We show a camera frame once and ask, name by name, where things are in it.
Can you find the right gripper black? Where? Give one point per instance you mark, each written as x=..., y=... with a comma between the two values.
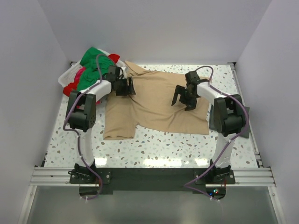
x=191, y=104

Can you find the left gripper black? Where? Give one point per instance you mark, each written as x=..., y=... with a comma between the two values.
x=129, y=89

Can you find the beige t shirt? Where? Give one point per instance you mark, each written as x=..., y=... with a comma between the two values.
x=151, y=107

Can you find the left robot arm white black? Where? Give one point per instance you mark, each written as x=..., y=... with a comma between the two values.
x=81, y=117

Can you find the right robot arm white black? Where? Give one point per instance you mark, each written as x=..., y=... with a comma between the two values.
x=230, y=119

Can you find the green t shirt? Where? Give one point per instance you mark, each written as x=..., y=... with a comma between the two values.
x=90, y=59

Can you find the pink garment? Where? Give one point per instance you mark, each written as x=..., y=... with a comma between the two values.
x=78, y=74

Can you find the red t shirt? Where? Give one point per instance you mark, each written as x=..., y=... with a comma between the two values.
x=73, y=86

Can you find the white plastic laundry basket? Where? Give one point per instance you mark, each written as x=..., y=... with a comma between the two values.
x=68, y=76

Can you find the folded dark grey t shirt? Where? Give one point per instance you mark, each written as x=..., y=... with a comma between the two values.
x=244, y=132

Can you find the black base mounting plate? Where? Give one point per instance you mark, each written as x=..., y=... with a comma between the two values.
x=217, y=191

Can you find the aluminium frame rail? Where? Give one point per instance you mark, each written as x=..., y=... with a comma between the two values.
x=245, y=177

